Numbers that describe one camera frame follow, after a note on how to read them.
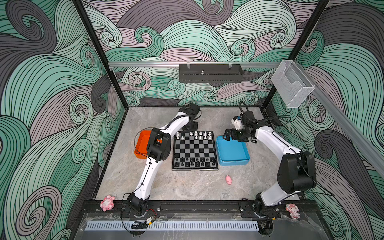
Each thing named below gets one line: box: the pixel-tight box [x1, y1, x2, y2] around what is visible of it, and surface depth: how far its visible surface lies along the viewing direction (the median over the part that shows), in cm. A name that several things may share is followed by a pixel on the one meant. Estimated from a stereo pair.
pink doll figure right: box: [285, 203, 300, 219], surface depth 73 cm
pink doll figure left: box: [100, 195, 116, 212], surface depth 74 cm
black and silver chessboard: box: [172, 131, 219, 171], surface depth 94 cm
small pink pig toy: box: [225, 175, 233, 185], surface depth 83 cm
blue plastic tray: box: [216, 136, 251, 166], surface depth 95 cm
